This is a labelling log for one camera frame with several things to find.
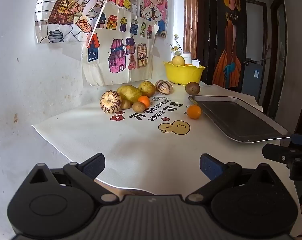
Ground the grey cabinet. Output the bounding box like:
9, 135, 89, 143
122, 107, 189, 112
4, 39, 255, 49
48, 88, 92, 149
242, 61, 263, 100

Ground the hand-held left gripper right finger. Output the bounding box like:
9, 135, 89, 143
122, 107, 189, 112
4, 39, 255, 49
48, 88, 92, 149
185, 153, 280, 205

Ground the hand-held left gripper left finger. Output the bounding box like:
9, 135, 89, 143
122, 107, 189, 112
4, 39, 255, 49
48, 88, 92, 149
26, 153, 120, 205

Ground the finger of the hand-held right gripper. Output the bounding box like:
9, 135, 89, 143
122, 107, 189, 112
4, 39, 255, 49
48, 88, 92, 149
291, 133, 302, 147
262, 143, 302, 180

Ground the dark lever handle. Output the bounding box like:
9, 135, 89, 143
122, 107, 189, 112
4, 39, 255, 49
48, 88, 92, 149
243, 57, 267, 67

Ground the painted figure door poster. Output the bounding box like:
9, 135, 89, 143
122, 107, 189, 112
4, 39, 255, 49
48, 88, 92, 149
212, 0, 246, 89

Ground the round yellow-green fruit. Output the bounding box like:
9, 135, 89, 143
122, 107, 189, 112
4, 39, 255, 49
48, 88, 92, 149
138, 80, 156, 97

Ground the large coloured figure drawing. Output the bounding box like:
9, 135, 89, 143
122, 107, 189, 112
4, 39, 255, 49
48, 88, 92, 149
34, 0, 141, 44

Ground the white jar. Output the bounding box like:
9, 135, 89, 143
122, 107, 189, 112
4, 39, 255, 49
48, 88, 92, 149
175, 51, 193, 65

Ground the white printed tablecloth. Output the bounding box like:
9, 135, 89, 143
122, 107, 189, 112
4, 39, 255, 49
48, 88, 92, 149
32, 80, 302, 235

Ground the yellow apple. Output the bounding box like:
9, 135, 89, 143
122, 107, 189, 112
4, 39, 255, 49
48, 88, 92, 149
172, 55, 186, 67

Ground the dark open door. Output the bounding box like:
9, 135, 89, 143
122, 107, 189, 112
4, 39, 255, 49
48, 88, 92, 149
267, 0, 289, 119

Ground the large yellow-green mango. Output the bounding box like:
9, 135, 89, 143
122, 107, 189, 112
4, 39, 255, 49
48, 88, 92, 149
116, 85, 143, 104

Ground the yellow plastic bowl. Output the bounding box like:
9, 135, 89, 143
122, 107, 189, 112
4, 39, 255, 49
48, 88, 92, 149
163, 60, 208, 85

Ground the wooden door frame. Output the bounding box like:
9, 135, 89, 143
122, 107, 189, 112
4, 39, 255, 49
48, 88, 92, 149
184, 0, 199, 59

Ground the coloured houses drawing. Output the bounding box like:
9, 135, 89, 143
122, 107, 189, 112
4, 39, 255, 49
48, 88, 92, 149
82, 2, 159, 87

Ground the small orange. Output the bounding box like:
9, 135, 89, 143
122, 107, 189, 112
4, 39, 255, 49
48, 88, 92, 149
137, 95, 150, 108
187, 105, 202, 120

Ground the striped pepino melon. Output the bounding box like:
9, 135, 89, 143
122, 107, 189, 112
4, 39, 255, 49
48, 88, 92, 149
100, 90, 122, 113
155, 80, 173, 95

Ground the metal tray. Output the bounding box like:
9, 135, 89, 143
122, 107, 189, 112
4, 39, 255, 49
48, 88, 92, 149
188, 94, 292, 143

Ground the brown kiwi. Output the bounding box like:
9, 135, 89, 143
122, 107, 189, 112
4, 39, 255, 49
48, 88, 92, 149
185, 82, 201, 95

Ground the dark wooden door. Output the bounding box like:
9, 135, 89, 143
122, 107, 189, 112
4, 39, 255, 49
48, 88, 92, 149
197, 0, 248, 92

